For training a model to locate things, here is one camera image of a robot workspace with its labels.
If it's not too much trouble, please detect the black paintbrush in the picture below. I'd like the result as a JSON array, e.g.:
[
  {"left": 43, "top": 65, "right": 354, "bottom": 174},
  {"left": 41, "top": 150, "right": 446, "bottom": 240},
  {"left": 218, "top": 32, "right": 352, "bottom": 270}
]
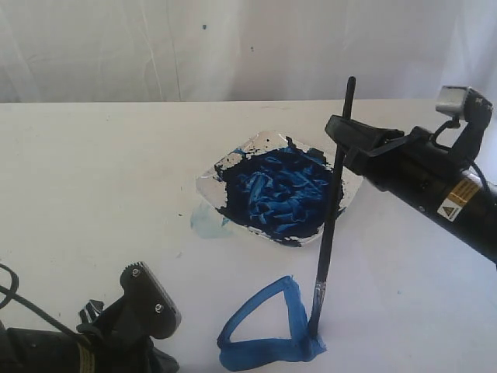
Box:
[{"left": 308, "top": 75, "right": 357, "bottom": 339}]

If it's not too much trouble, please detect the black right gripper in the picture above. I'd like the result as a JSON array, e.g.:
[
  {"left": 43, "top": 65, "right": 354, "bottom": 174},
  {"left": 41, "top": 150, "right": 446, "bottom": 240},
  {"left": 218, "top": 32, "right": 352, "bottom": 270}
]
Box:
[{"left": 325, "top": 115, "right": 496, "bottom": 263}]

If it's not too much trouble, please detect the white backdrop cloth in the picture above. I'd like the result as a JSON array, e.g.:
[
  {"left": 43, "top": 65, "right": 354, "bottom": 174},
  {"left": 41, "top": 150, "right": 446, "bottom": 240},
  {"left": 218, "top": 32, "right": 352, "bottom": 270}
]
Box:
[{"left": 1, "top": 1, "right": 496, "bottom": 103}]

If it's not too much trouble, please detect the white paper sheet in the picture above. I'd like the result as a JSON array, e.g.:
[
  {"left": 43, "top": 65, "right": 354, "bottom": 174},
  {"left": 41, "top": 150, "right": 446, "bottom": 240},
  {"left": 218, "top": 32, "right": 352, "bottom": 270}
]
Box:
[{"left": 154, "top": 221, "right": 496, "bottom": 372}]

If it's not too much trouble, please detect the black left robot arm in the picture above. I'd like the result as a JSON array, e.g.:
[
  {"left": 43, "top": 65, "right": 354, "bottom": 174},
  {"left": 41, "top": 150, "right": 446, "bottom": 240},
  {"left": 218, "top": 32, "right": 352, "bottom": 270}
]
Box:
[{"left": 1, "top": 298, "right": 179, "bottom": 372}]

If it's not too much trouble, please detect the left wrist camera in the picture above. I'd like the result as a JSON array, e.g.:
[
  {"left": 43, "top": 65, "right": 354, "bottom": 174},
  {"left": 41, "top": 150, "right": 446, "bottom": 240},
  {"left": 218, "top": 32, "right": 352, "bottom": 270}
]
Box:
[{"left": 120, "top": 261, "right": 182, "bottom": 340}]

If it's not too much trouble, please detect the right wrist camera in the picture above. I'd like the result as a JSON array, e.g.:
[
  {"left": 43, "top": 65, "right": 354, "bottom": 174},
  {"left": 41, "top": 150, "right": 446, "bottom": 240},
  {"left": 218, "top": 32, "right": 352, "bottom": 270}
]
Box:
[{"left": 435, "top": 85, "right": 493, "bottom": 160}]

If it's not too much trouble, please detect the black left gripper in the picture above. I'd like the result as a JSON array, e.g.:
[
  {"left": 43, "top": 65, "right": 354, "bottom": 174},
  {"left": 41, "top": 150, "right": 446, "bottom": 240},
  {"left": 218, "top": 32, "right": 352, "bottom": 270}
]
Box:
[{"left": 77, "top": 298, "right": 179, "bottom": 372}]

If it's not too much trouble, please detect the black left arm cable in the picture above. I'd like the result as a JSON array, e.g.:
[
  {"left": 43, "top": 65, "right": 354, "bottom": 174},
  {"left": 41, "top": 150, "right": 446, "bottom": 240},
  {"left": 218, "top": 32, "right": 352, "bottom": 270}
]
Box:
[{"left": 0, "top": 263, "right": 78, "bottom": 337}]

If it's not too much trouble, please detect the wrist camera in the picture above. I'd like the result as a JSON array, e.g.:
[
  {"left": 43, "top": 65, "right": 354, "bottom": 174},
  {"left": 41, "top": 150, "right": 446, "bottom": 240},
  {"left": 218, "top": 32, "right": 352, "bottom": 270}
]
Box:
[
  {"left": 120, "top": 261, "right": 182, "bottom": 340},
  {"left": 435, "top": 85, "right": 493, "bottom": 160}
]

